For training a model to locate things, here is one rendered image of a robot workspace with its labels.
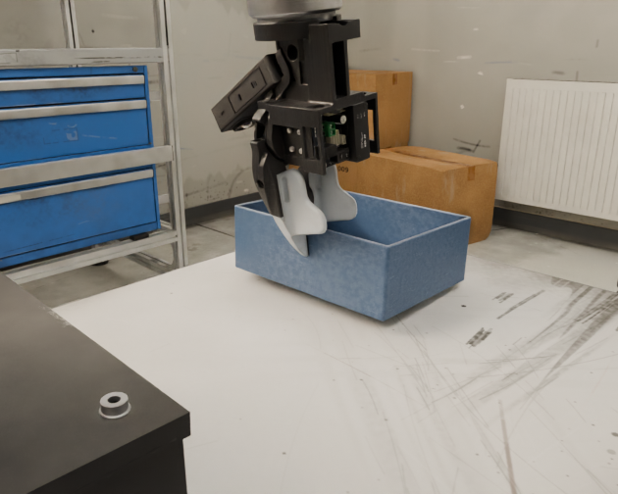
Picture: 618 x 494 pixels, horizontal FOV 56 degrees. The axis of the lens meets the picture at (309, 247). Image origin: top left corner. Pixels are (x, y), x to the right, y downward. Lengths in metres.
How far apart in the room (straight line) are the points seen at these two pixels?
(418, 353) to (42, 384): 0.31
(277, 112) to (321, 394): 0.23
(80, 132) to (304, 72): 1.53
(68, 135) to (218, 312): 1.43
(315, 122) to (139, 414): 0.27
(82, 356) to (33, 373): 0.02
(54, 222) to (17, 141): 0.27
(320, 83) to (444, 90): 3.02
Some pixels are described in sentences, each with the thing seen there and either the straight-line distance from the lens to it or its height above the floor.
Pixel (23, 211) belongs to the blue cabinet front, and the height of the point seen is 0.48.
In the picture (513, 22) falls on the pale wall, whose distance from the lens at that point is 3.31.
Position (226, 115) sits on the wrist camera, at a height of 0.88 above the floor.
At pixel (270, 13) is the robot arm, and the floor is 0.97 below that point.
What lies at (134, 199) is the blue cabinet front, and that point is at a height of 0.45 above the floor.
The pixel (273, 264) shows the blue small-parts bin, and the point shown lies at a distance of 0.60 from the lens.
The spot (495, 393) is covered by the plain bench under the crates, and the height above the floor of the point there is 0.70.
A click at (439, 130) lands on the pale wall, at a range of 3.51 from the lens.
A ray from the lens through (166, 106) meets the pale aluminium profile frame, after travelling 2.10.
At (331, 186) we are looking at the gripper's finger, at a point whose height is 0.82.
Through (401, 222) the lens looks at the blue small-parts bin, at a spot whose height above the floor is 0.76.
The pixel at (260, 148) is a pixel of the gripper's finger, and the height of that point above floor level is 0.86.
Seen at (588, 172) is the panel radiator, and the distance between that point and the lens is 3.07.
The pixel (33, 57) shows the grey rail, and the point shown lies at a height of 0.91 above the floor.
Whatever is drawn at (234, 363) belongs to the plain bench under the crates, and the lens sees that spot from 0.49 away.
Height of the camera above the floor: 0.95
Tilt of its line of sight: 19 degrees down
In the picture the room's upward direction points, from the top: straight up
